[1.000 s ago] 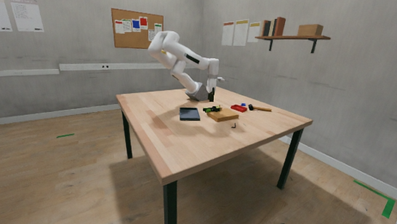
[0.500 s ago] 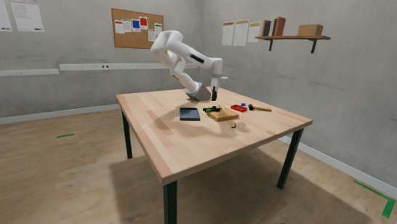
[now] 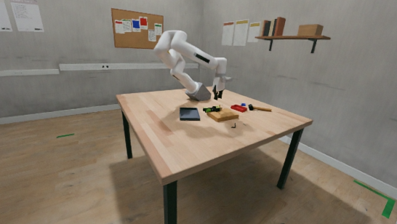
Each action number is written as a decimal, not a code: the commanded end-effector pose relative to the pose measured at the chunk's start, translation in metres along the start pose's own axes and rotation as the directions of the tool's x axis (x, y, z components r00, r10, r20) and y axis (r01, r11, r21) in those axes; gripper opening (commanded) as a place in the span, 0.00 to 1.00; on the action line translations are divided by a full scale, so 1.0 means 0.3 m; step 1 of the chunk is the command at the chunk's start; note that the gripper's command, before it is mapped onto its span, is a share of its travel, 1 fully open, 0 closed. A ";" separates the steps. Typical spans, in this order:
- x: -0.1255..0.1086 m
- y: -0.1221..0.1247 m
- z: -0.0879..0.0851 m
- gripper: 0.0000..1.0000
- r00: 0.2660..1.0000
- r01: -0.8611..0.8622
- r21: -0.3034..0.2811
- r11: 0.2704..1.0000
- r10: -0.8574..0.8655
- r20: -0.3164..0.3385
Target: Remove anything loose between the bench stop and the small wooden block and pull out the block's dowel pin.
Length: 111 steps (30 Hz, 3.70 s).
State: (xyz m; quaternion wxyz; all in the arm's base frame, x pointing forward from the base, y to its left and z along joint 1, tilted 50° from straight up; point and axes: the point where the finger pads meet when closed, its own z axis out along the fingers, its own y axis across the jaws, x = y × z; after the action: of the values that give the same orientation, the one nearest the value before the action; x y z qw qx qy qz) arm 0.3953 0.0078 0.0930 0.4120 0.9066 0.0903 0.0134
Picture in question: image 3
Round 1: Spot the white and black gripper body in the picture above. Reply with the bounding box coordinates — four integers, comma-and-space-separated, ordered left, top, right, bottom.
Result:
212, 77, 225, 92

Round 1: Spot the red open tray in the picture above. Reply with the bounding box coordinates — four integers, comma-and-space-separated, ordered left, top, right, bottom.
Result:
230, 104, 247, 113

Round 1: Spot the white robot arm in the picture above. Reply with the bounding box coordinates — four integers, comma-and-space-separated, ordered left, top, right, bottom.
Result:
154, 31, 233, 94

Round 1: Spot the light wooden board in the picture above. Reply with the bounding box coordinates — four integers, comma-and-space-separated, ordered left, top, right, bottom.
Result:
206, 108, 239, 122

